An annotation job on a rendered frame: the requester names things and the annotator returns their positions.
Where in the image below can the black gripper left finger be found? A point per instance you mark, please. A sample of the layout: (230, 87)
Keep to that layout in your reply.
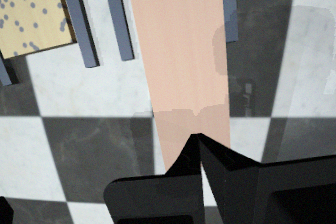
(177, 192)

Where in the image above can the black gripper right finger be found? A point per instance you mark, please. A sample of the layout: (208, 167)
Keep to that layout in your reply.
(241, 185)

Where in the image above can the cream speckled flat strip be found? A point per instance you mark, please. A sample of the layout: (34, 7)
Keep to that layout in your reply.
(32, 26)

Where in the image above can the pale pink strip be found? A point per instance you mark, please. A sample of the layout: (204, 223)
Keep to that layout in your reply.
(183, 48)

